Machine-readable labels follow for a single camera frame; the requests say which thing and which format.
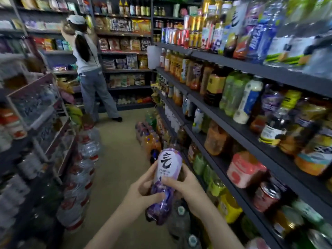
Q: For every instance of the person's right hand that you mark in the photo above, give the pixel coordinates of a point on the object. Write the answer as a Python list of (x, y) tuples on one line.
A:
[(192, 192)]

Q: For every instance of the person's left hand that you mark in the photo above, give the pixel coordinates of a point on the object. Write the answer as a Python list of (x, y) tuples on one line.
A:
[(140, 192)]

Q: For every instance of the brushstroke bottle purple fruit print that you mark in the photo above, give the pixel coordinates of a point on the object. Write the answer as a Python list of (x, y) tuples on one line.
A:
[(167, 168)]

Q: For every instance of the group of large water bottles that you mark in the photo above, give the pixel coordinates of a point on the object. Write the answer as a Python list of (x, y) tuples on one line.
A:
[(181, 228)]

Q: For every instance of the pink squat drink bottle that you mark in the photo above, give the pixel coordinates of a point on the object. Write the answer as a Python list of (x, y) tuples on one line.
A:
[(245, 171)]

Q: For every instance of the orange squat drink bottle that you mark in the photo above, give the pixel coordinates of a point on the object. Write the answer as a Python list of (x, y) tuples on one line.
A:
[(215, 140)]

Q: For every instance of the stack of clear water bottles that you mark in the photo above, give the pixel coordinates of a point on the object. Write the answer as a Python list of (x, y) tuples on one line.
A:
[(80, 173)]

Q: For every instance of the white black brushstroke bottle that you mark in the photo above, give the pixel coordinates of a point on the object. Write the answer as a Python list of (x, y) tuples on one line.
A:
[(198, 121), (236, 28)]

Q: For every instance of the green drink bottle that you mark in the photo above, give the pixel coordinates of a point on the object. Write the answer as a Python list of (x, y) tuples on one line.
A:
[(239, 96), (229, 90)]

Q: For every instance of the white blue drink bottle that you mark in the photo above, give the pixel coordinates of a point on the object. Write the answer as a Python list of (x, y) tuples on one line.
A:
[(249, 101)]

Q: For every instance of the dark bottle yellow label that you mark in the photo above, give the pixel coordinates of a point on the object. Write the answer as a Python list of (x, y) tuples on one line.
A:
[(217, 85)]

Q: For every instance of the amber tea bottle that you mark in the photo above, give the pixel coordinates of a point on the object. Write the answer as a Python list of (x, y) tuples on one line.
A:
[(206, 77)]

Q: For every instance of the purple label fruit drink bottle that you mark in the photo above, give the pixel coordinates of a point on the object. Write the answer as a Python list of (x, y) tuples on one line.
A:
[(194, 75), (251, 31)]

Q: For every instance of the dark grey metal shelf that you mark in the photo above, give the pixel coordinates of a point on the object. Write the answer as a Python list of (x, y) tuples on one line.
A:
[(290, 80)]

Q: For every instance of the group of red soda cans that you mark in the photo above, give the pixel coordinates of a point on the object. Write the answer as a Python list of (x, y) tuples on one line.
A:
[(174, 36)]

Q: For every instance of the yellow juice bottle blue label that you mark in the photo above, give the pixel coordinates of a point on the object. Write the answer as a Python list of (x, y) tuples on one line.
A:
[(218, 31)]

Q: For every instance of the stack of gold Red Bull cans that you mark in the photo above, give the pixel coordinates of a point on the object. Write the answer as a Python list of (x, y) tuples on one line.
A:
[(199, 23)]

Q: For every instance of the blue label sports drink bottle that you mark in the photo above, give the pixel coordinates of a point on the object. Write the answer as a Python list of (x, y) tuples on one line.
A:
[(267, 33)]

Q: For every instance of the person's right forearm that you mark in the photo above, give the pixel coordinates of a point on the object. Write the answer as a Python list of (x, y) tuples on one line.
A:
[(218, 230)]

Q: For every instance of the person's left forearm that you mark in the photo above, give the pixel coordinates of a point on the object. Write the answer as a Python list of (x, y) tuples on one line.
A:
[(111, 228)]

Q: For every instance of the red label metal tin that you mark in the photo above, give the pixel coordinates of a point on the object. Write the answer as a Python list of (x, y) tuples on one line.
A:
[(267, 197)]

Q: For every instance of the gold lid metal tin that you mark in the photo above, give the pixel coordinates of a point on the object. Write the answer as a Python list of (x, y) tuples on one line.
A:
[(288, 220)]

